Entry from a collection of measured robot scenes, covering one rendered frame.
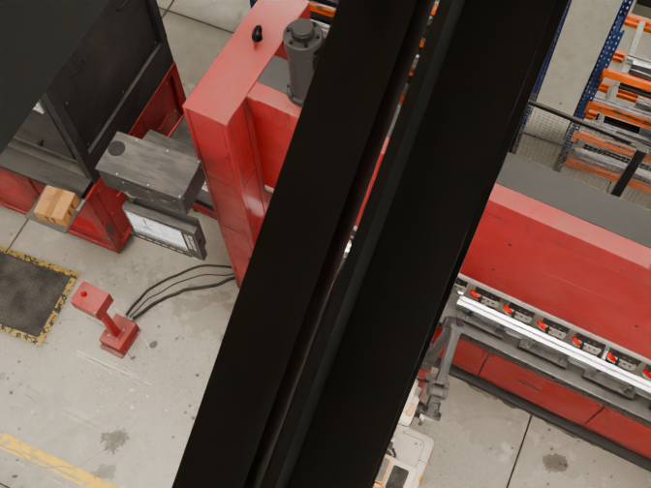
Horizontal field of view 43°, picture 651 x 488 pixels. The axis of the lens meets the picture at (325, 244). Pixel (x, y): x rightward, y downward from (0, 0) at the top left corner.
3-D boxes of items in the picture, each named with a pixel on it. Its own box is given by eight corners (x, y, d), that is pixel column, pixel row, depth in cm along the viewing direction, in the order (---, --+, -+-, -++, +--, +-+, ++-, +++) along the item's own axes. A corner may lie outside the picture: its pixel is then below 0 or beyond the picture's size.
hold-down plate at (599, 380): (581, 377, 480) (582, 376, 478) (584, 369, 482) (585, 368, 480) (631, 400, 474) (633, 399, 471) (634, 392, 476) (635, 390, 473)
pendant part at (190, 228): (136, 236, 485) (120, 207, 453) (144, 219, 490) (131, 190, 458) (203, 261, 477) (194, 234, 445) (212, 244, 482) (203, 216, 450)
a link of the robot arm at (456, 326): (451, 316, 440) (469, 321, 441) (445, 315, 454) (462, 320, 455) (428, 396, 437) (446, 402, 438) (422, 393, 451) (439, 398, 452)
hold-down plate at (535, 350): (517, 347, 489) (518, 346, 486) (520, 339, 491) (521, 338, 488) (565, 369, 483) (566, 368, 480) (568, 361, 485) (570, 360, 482)
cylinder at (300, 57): (279, 98, 397) (271, 34, 355) (304, 60, 407) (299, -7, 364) (341, 124, 390) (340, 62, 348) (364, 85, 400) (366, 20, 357)
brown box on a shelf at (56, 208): (25, 217, 522) (18, 208, 511) (46, 185, 532) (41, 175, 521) (65, 234, 516) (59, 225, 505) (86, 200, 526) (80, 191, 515)
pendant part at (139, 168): (131, 238, 500) (92, 167, 424) (149, 205, 510) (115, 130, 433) (205, 266, 491) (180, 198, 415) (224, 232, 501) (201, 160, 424)
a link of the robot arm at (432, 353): (446, 321, 448) (464, 327, 449) (446, 314, 451) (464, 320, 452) (418, 363, 479) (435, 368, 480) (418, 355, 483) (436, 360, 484)
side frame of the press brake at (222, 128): (237, 288, 604) (181, 106, 397) (293, 197, 636) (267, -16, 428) (266, 302, 599) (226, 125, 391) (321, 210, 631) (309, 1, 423)
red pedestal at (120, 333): (99, 347, 587) (63, 305, 512) (118, 318, 596) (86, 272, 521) (122, 359, 583) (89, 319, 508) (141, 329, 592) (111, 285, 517)
